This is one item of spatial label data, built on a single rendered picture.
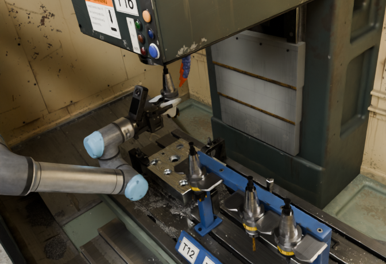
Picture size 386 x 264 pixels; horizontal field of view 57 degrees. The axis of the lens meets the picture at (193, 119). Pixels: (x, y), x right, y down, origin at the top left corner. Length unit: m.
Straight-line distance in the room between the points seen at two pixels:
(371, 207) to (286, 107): 0.68
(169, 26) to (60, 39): 1.38
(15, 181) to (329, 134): 1.14
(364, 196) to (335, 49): 0.86
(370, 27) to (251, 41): 0.47
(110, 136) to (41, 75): 1.07
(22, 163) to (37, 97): 1.25
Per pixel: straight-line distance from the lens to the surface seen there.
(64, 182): 0.99
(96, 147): 1.13
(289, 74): 1.43
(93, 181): 1.02
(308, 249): 0.89
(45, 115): 2.22
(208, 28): 0.88
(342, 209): 1.86
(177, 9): 0.81
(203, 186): 1.03
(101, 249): 1.63
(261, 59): 1.49
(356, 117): 1.80
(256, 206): 0.92
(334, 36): 1.34
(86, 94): 2.28
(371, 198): 1.96
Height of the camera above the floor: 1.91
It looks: 32 degrees down
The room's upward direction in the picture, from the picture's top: 9 degrees counter-clockwise
